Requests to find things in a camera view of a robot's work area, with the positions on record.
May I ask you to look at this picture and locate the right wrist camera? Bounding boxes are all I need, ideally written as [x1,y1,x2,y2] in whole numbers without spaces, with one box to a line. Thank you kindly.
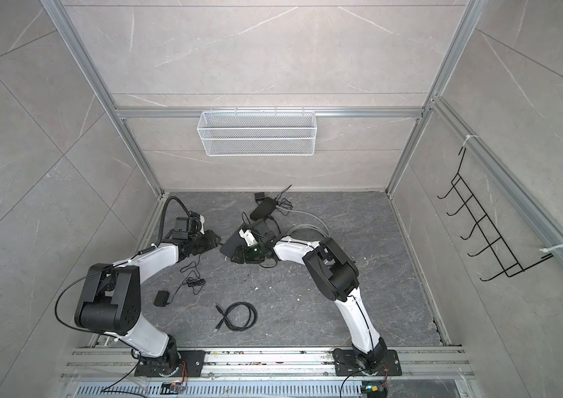
[238,229,258,247]

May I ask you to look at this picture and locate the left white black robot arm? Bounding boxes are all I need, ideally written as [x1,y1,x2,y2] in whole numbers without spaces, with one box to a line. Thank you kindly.
[54,196,221,376]

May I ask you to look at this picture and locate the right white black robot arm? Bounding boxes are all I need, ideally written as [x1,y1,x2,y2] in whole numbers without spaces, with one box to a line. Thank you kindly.
[220,219,388,374]

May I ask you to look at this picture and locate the aluminium mounting rail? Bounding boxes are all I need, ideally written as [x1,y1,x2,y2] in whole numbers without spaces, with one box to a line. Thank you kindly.
[60,347,475,381]

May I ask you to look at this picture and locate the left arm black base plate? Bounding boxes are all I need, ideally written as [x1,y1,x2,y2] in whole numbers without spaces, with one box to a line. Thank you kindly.
[134,350,206,377]

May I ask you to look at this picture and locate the black power adapter with cable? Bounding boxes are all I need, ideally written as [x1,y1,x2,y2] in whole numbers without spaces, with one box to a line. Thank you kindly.
[254,185,293,212]

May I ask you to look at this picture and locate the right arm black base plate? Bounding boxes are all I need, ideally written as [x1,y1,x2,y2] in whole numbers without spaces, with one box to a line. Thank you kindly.
[331,348,403,377]

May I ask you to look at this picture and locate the ribbed black network switch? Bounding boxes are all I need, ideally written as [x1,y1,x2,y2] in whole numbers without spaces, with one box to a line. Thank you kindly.
[249,197,278,222]

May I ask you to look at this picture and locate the black wire hook rack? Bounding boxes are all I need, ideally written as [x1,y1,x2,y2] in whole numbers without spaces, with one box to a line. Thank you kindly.
[437,148,554,282]

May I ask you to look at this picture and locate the white wire mesh basket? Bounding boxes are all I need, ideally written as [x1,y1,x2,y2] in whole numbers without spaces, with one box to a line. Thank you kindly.
[197,110,318,157]

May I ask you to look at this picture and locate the dark grey network switch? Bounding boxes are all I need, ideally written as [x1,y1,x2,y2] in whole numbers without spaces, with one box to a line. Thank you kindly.
[219,228,248,258]

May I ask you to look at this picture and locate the grey ethernet cable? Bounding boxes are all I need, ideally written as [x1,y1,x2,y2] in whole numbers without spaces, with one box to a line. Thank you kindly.
[281,208,333,242]

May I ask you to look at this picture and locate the short black cable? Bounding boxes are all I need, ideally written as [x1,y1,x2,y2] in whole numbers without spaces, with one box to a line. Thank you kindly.
[213,301,258,333]

